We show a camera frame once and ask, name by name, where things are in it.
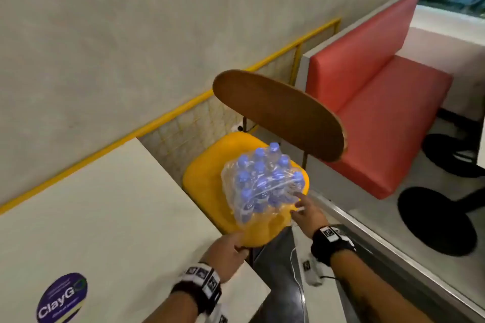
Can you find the person's right hand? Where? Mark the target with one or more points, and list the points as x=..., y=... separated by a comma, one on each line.
x=310, y=218

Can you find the person's left hand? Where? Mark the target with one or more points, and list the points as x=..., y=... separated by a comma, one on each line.
x=225, y=254

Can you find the plastic wrap bottle pack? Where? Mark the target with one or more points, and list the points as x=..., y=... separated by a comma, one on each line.
x=230, y=186

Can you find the black marker wristband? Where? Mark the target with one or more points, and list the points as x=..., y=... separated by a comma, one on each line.
x=329, y=247
x=193, y=288

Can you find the yellow chair with wooden back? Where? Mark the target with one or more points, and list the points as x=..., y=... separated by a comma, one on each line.
x=208, y=182

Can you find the red padded bench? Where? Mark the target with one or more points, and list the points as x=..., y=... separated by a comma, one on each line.
x=379, y=126

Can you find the white table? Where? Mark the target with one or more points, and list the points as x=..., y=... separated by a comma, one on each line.
x=113, y=220

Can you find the black round table base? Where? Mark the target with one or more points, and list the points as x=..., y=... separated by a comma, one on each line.
x=451, y=156
x=435, y=220

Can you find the round purple sticker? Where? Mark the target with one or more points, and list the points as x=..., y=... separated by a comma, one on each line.
x=62, y=300

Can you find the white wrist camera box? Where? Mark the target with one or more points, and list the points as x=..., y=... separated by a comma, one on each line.
x=312, y=269
x=218, y=315

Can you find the white wall socket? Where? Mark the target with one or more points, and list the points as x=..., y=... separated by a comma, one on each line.
x=241, y=126

